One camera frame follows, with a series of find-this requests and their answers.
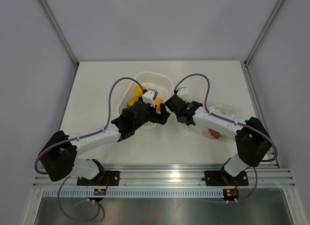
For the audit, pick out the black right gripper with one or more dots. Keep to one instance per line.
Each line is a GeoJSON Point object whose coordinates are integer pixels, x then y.
{"type": "Point", "coordinates": [188, 103]}

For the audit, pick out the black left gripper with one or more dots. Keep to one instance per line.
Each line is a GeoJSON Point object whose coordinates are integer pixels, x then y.
{"type": "Point", "coordinates": [159, 118]}

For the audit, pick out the fake orange fruit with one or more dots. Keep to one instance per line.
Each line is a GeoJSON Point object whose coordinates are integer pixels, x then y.
{"type": "Point", "coordinates": [158, 102]}

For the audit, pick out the fake yellow pear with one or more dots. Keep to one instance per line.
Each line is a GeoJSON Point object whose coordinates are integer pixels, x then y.
{"type": "Point", "coordinates": [139, 91]}

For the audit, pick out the fake mango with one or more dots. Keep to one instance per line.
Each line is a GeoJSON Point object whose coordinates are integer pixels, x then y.
{"type": "Point", "coordinates": [133, 100]}

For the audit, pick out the clear zip top bag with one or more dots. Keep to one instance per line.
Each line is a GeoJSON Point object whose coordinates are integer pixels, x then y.
{"type": "Point", "coordinates": [216, 121]}

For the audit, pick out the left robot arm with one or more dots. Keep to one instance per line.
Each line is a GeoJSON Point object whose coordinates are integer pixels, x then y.
{"type": "Point", "coordinates": [60, 155]}

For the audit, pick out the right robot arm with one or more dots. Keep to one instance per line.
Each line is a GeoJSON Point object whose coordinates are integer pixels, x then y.
{"type": "Point", "coordinates": [252, 140]}

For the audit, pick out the fake red grapes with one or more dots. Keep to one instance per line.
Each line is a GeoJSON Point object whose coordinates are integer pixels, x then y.
{"type": "Point", "coordinates": [216, 135]}

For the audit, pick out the white perforated plastic basket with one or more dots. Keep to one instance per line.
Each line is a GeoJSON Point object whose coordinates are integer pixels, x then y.
{"type": "Point", "coordinates": [161, 83]}

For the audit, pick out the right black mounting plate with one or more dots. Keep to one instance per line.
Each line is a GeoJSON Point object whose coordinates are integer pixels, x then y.
{"type": "Point", "coordinates": [221, 178]}

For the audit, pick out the black mounting plate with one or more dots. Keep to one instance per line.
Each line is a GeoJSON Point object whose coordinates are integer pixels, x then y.
{"type": "Point", "coordinates": [221, 178]}
{"type": "Point", "coordinates": [110, 178]}

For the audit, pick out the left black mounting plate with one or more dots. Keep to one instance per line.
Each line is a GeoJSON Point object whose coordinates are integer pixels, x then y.
{"type": "Point", "coordinates": [110, 178]}

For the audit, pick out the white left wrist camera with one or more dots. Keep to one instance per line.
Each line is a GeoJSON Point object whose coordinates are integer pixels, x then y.
{"type": "Point", "coordinates": [149, 97]}

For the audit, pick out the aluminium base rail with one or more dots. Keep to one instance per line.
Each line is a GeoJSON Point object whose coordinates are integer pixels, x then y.
{"type": "Point", "coordinates": [190, 176]}

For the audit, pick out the white slotted cable duct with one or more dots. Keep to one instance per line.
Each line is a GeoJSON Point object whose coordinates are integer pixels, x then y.
{"type": "Point", "coordinates": [134, 193]}

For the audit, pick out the left aluminium frame post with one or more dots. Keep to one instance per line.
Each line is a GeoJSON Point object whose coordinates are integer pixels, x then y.
{"type": "Point", "coordinates": [57, 29]}

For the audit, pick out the aluminium frame post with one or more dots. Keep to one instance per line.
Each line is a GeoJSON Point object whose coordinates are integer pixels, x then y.
{"type": "Point", "coordinates": [264, 31]}
{"type": "Point", "coordinates": [57, 29]}

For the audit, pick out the right aluminium frame post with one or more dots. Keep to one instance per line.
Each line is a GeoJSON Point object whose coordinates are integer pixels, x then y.
{"type": "Point", "coordinates": [264, 31]}

